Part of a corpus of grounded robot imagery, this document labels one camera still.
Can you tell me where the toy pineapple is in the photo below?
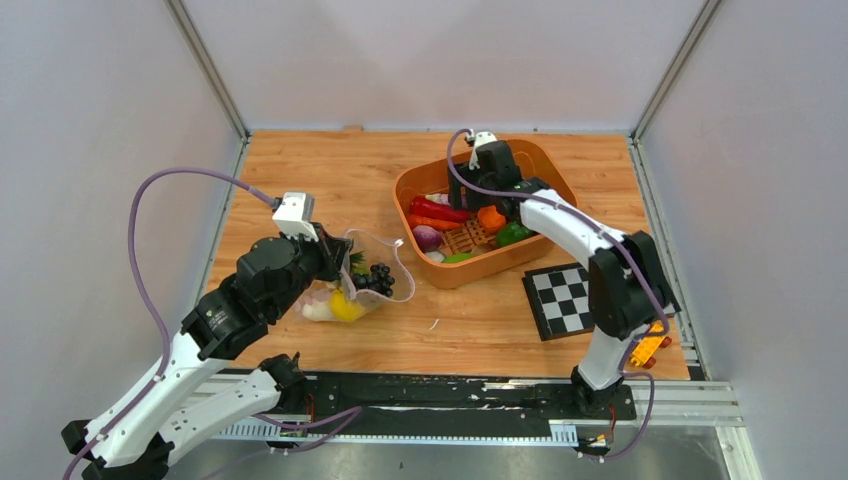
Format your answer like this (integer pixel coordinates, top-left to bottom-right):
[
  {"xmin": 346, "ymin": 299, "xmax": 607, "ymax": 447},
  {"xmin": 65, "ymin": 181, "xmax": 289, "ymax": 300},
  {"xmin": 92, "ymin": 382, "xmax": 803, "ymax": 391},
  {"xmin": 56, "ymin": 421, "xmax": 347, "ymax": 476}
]
[{"xmin": 348, "ymin": 251, "xmax": 370, "ymax": 276}]

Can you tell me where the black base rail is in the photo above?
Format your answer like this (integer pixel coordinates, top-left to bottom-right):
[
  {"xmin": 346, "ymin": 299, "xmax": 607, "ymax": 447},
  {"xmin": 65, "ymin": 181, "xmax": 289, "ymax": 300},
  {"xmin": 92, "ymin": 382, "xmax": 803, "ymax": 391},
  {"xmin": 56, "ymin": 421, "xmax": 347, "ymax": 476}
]
[{"xmin": 271, "ymin": 372, "xmax": 637, "ymax": 439}]

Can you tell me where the white toy radish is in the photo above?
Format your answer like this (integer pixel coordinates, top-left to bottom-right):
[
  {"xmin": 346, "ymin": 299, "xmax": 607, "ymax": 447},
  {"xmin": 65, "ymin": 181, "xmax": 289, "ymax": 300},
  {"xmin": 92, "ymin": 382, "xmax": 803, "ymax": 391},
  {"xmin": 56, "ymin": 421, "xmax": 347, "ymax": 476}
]
[{"xmin": 301, "ymin": 299, "xmax": 335, "ymax": 322}]

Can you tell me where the toy orange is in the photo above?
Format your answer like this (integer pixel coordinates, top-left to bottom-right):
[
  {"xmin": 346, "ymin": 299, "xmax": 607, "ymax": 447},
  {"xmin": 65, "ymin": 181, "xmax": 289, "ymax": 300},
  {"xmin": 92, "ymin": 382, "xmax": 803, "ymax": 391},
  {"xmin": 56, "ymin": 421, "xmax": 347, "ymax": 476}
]
[{"xmin": 477, "ymin": 205, "xmax": 508, "ymax": 234}]

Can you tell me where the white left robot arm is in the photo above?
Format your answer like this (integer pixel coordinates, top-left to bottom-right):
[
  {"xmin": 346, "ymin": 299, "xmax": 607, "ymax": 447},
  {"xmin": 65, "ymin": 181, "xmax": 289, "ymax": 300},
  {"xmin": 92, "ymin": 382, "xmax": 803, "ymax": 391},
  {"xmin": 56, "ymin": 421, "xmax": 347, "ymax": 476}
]
[{"xmin": 62, "ymin": 224, "xmax": 353, "ymax": 479}]

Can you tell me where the green toy pepper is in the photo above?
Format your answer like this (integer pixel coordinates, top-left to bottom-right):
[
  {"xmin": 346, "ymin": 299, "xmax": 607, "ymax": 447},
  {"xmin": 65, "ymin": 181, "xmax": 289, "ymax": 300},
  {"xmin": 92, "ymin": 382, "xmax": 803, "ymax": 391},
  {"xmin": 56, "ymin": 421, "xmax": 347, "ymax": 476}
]
[{"xmin": 495, "ymin": 222, "xmax": 535, "ymax": 248}]

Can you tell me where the red toy chili pepper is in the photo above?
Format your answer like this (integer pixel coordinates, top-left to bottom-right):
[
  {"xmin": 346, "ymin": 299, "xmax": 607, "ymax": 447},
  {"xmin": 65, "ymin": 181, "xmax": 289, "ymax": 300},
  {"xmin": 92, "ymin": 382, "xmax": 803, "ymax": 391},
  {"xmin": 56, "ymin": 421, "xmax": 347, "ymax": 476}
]
[{"xmin": 410, "ymin": 196, "xmax": 470, "ymax": 224}]

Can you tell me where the toy carrot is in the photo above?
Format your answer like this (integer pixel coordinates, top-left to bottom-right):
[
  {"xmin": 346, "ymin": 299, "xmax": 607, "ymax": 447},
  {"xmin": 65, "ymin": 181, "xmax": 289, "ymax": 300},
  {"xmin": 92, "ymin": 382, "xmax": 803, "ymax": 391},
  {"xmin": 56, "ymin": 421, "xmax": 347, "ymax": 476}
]
[{"xmin": 406, "ymin": 214, "xmax": 463, "ymax": 232}]

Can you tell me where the pink toy onion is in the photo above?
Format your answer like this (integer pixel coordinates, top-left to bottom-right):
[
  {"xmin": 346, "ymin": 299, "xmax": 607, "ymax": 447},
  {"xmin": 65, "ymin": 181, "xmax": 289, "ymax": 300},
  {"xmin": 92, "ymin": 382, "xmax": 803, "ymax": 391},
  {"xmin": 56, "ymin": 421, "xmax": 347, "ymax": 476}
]
[{"xmin": 412, "ymin": 225, "xmax": 443, "ymax": 253}]

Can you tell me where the black white checkerboard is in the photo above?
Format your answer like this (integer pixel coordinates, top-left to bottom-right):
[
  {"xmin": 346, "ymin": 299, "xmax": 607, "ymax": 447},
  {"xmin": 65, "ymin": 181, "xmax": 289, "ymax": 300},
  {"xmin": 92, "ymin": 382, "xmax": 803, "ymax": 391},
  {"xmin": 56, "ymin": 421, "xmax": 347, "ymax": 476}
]
[{"xmin": 521, "ymin": 261, "xmax": 680, "ymax": 343}]

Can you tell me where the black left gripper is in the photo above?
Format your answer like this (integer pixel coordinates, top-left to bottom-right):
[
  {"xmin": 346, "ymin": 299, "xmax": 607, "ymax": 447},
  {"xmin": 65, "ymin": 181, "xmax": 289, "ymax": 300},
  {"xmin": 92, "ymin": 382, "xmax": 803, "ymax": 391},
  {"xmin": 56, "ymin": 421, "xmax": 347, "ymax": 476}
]
[{"xmin": 270, "ymin": 220, "xmax": 353, "ymax": 319}]

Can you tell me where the yellow toy brick car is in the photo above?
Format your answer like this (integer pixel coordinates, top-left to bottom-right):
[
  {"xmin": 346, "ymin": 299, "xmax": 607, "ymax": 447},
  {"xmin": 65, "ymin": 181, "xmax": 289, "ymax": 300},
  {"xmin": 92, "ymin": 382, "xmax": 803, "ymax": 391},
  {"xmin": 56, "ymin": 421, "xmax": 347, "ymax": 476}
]
[{"xmin": 627, "ymin": 334, "xmax": 673, "ymax": 369}]

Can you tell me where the black toy grape bunch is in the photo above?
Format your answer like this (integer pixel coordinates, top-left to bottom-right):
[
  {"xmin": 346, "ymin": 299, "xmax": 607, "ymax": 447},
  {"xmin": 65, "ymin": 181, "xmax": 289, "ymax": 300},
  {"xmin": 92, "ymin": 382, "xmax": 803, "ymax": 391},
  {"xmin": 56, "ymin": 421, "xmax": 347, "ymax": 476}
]
[{"xmin": 352, "ymin": 262, "xmax": 395, "ymax": 298}]

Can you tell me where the orange plastic basin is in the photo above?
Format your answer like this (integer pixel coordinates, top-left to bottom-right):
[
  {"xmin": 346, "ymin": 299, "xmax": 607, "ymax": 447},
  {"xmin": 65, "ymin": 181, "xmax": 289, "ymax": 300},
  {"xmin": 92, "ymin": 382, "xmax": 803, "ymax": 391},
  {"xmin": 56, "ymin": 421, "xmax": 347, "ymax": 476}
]
[{"xmin": 392, "ymin": 137, "xmax": 580, "ymax": 290}]

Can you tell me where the yellow toy lemon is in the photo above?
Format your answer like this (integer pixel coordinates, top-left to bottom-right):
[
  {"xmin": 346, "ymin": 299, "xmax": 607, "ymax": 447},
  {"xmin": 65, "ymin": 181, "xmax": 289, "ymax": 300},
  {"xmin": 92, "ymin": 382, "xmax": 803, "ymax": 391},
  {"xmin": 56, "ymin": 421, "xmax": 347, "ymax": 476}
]
[{"xmin": 328, "ymin": 290, "xmax": 366, "ymax": 323}]

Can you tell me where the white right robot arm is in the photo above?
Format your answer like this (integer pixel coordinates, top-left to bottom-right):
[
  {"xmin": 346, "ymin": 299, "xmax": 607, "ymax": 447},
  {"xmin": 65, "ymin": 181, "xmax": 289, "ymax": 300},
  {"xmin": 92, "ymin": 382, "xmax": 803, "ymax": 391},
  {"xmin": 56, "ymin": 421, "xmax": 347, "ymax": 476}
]
[{"xmin": 446, "ymin": 129, "xmax": 675, "ymax": 418}]

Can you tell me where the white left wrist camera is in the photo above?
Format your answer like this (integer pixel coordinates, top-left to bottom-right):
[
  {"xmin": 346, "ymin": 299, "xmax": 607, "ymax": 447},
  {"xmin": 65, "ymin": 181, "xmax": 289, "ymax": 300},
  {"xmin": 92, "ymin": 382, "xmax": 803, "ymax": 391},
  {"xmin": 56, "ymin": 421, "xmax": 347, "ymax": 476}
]
[{"xmin": 272, "ymin": 191, "xmax": 318, "ymax": 242}]

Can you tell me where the green toy leaf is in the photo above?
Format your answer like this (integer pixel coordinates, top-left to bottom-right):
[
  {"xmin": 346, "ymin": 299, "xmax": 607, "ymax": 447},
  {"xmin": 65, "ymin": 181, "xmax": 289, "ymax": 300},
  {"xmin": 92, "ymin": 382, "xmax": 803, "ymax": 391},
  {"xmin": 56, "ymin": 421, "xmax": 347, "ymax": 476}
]
[{"xmin": 442, "ymin": 253, "xmax": 474, "ymax": 264}]

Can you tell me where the clear zip top bag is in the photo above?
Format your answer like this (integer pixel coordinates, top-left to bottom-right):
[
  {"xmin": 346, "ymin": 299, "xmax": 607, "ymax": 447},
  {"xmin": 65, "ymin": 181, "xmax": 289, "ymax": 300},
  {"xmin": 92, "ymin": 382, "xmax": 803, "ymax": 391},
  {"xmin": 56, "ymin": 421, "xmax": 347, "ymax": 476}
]
[{"xmin": 293, "ymin": 229, "xmax": 416, "ymax": 323}]

